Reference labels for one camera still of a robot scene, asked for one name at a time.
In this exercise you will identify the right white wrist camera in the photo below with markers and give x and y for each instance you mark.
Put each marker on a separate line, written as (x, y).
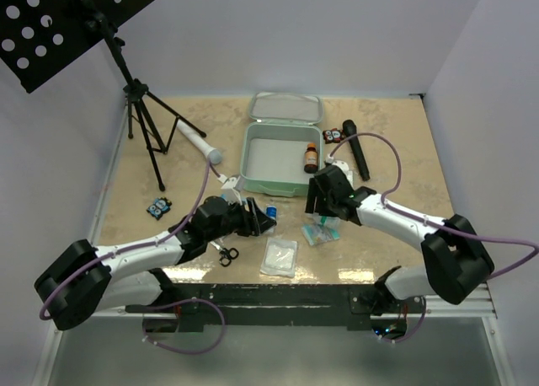
(344, 167)

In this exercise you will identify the red owl toy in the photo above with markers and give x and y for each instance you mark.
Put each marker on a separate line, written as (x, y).
(334, 135)

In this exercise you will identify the clear bottle green label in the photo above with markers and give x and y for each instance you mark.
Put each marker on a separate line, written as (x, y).
(327, 222)

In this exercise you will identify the black base frame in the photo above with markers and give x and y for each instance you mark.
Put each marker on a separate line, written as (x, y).
(314, 305)

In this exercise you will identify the black handled scissors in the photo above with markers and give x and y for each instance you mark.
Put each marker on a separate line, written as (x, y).
(226, 255)

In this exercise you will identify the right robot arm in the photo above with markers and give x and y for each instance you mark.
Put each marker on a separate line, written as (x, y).
(454, 262)

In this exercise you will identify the blue label bandage roll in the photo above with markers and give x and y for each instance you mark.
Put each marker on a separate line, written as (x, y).
(271, 212)

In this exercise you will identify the brown medicine bottle orange cap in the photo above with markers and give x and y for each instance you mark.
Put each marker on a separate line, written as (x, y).
(311, 159)

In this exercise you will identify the mint green medicine case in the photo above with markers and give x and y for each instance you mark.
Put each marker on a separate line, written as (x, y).
(275, 142)

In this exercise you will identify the blue owl toy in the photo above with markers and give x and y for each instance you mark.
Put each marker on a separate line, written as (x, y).
(159, 207)

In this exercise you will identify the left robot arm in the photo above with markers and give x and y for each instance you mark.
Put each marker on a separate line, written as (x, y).
(85, 278)

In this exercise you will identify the teal cotton swab bag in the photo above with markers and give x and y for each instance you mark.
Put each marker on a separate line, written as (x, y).
(316, 234)

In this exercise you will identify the white gauze pad packet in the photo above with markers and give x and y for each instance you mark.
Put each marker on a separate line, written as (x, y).
(279, 258)

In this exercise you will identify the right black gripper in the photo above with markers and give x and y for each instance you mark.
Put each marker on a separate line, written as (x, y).
(313, 190)

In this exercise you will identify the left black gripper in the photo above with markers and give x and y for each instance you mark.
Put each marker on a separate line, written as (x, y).
(260, 222)

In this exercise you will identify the black perforated music stand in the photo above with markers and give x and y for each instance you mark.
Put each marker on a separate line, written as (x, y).
(41, 38)

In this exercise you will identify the black microphone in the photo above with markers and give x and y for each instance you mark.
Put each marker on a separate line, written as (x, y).
(349, 130)

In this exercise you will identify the white microphone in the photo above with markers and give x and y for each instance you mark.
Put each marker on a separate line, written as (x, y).
(209, 152)

